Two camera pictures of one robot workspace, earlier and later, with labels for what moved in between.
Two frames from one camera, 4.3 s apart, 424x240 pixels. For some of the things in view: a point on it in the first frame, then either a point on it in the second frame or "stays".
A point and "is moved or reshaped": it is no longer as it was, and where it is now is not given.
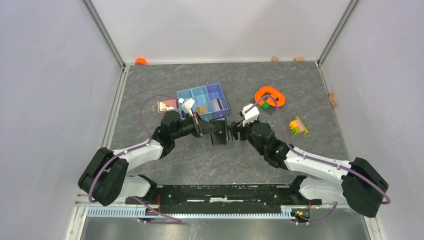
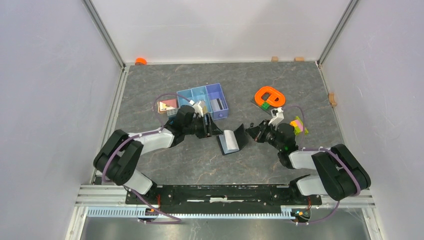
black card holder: [219, 137] is moved or reshaped
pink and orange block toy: [163, 106] stays
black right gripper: [234, 129] to [257, 132]
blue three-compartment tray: [209, 102] stays
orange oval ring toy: [280, 98] stays
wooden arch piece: [332, 99] stays
